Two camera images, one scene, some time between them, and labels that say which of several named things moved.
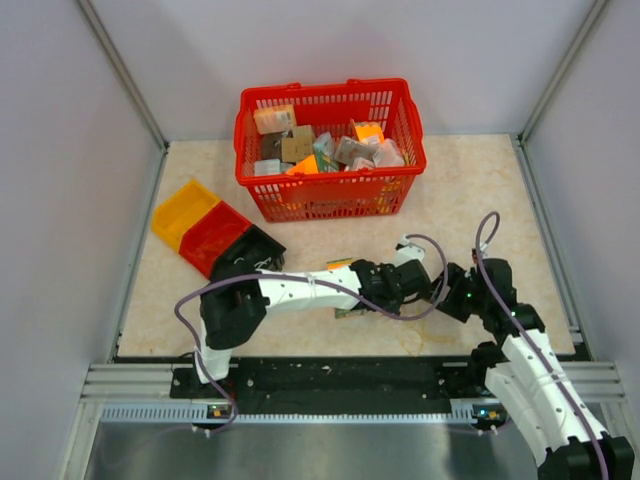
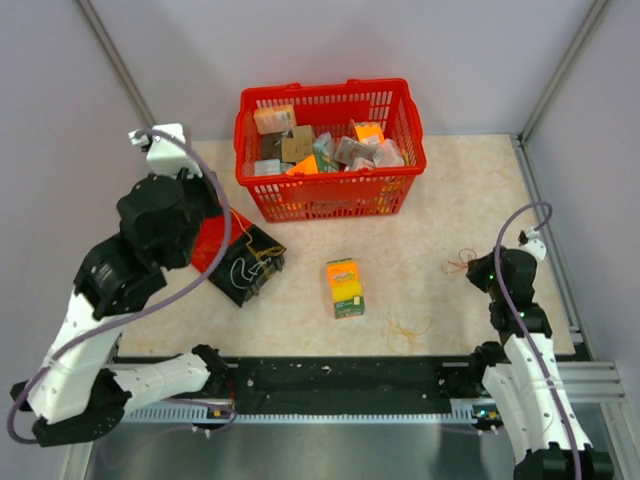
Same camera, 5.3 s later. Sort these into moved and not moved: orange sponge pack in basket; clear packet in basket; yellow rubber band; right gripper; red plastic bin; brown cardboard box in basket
Moved: yellow rubber band; right gripper
Not moved: orange sponge pack in basket; clear packet in basket; red plastic bin; brown cardboard box in basket
